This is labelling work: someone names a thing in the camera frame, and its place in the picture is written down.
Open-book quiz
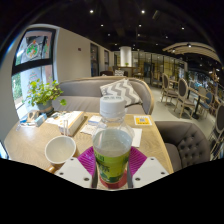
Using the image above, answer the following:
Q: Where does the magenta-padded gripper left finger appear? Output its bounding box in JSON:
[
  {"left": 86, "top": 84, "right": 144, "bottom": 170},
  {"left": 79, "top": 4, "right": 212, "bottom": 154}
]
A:
[{"left": 54, "top": 145, "right": 100, "bottom": 190}]

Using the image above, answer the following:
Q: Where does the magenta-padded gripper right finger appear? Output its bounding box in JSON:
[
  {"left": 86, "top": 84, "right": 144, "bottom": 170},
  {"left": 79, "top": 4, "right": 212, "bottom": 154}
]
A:
[{"left": 126, "top": 145, "right": 170, "bottom": 189}]

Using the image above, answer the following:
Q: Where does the clear green-label drink bottle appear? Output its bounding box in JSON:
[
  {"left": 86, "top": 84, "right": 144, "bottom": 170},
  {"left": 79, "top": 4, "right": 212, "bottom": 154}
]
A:
[{"left": 91, "top": 95, "right": 136, "bottom": 185}]

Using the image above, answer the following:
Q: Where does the brown ceramic mug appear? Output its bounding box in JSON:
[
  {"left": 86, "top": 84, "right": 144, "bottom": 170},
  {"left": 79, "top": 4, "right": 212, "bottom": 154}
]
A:
[{"left": 43, "top": 134, "right": 78, "bottom": 174}]

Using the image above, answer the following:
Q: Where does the white printed leaflet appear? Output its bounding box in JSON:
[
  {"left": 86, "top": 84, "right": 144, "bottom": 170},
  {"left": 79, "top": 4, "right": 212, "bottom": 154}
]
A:
[{"left": 79, "top": 123, "right": 98, "bottom": 136}]

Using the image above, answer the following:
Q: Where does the grey tufted armchair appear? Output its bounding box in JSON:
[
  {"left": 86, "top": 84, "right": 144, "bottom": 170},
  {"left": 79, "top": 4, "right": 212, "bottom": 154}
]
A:
[{"left": 154, "top": 119, "right": 212, "bottom": 173}]

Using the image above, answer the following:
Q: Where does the white tissue box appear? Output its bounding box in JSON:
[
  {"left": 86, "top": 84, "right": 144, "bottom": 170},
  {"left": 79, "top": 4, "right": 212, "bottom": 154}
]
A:
[{"left": 57, "top": 110, "right": 86, "bottom": 136}]

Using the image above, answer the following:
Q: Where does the yellow square card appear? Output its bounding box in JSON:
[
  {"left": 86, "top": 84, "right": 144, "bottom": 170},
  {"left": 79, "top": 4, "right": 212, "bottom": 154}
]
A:
[{"left": 133, "top": 114, "right": 153, "bottom": 127}]

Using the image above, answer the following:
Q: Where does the small white blue box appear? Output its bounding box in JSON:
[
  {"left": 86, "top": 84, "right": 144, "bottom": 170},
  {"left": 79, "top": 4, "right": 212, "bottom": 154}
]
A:
[{"left": 86, "top": 114, "right": 103, "bottom": 126}]

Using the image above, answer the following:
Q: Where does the small light blue box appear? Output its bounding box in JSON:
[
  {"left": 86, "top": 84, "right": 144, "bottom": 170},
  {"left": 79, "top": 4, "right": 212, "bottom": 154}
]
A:
[{"left": 34, "top": 112, "right": 48, "bottom": 128}]

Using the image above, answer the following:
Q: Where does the grey curved sofa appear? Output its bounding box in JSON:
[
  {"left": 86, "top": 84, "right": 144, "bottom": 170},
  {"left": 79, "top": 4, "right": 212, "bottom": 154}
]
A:
[{"left": 52, "top": 76, "right": 156, "bottom": 116}]

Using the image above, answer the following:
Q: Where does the green potted plant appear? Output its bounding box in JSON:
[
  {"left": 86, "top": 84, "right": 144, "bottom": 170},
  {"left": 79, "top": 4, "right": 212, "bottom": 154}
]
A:
[{"left": 25, "top": 78, "right": 68, "bottom": 116}]

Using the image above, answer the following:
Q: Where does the grey white chevron cushion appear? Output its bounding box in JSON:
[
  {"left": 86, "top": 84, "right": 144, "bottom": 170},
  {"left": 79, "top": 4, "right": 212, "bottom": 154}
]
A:
[{"left": 99, "top": 78, "right": 144, "bottom": 108}]

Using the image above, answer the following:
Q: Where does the group of dining chairs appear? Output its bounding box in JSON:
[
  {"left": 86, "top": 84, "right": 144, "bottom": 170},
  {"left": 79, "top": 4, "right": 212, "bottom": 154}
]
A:
[{"left": 159, "top": 72, "right": 224, "bottom": 158}]

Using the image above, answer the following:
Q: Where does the white round column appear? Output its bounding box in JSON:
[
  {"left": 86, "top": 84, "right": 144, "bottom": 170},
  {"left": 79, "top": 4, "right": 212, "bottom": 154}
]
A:
[{"left": 119, "top": 45, "right": 133, "bottom": 68}]

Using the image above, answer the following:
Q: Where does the colourful window poster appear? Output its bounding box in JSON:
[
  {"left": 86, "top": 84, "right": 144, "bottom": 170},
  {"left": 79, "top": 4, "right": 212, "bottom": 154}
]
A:
[{"left": 12, "top": 28, "right": 56, "bottom": 75}]

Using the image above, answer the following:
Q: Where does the group of ceiling lights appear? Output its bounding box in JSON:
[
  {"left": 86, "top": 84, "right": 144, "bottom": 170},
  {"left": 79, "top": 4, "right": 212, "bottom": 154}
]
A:
[{"left": 87, "top": 8, "right": 193, "bottom": 48}]

